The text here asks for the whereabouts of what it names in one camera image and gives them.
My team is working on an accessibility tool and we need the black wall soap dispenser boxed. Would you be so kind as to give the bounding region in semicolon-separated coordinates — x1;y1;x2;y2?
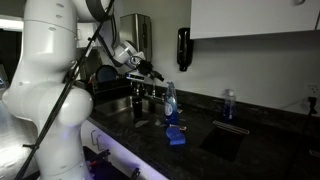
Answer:
177;27;194;72

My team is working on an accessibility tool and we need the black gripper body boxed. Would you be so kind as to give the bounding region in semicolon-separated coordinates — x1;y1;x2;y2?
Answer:
137;60;153;75

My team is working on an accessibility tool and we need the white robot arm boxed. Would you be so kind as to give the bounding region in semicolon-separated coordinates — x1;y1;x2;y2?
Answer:
2;0;114;180

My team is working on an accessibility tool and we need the wall power outlet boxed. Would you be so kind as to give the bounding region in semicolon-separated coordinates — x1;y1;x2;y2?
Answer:
304;83;320;98

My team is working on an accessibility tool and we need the white upper cabinet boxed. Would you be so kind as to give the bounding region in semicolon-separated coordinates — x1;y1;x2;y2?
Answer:
190;0;320;39

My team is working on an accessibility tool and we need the blue plate in rack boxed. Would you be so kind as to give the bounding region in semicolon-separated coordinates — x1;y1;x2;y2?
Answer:
96;65;118;83

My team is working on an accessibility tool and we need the black power cable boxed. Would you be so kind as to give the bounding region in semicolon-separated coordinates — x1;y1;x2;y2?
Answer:
286;96;318;180

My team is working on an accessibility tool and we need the small red white packet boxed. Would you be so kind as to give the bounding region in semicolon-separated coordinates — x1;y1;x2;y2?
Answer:
169;124;187;131

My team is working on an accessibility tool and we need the black dish drying rack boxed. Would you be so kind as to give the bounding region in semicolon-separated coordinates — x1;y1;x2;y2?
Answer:
92;75;132;97

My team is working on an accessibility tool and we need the clear blue hand soap bottle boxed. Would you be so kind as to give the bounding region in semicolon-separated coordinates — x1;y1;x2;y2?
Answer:
223;89;236;121

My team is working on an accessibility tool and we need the blue sponge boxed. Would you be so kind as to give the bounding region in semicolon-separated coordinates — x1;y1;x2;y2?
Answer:
166;127;186;145

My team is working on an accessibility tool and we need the stainless steel sink basin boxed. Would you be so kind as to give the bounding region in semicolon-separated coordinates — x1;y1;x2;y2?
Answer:
94;96;164;117

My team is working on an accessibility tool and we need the black tumbler cup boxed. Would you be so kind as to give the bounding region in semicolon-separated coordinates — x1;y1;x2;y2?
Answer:
132;97;142;119

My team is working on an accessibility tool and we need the blue dish soap bottle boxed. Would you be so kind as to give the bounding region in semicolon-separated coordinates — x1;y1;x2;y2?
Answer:
164;82;178;125

